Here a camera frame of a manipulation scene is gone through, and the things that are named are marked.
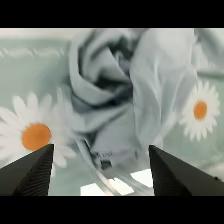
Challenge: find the pale grey T-shirt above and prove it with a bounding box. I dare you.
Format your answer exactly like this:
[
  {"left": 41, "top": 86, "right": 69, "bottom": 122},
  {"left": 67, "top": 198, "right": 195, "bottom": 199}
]
[{"left": 56, "top": 28, "right": 224, "bottom": 197}]

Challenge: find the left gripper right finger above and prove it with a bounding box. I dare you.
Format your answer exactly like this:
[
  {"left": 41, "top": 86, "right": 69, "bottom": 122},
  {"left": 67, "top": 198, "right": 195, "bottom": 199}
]
[{"left": 148, "top": 144, "right": 224, "bottom": 197}]

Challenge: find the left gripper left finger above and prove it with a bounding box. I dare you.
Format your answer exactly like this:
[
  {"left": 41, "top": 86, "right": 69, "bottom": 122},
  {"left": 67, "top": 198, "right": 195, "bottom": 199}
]
[{"left": 0, "top": 143, "right": 55, "bottom": 197}]

